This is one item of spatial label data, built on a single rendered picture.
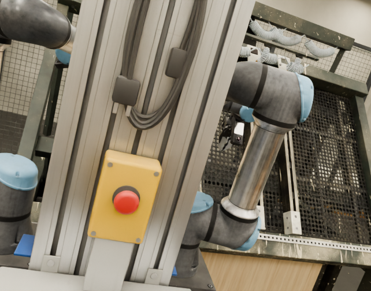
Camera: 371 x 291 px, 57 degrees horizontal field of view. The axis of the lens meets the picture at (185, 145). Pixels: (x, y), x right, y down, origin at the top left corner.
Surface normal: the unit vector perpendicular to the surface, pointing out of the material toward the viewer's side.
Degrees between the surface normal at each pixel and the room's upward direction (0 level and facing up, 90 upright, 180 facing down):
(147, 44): 90
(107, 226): 90
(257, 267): 90
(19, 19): 97
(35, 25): 98
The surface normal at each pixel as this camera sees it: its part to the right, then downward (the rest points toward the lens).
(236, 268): 0.26, 0.29
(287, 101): -0.07, 0.33
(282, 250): 0.37, -0.38
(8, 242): 0.60, 0.04
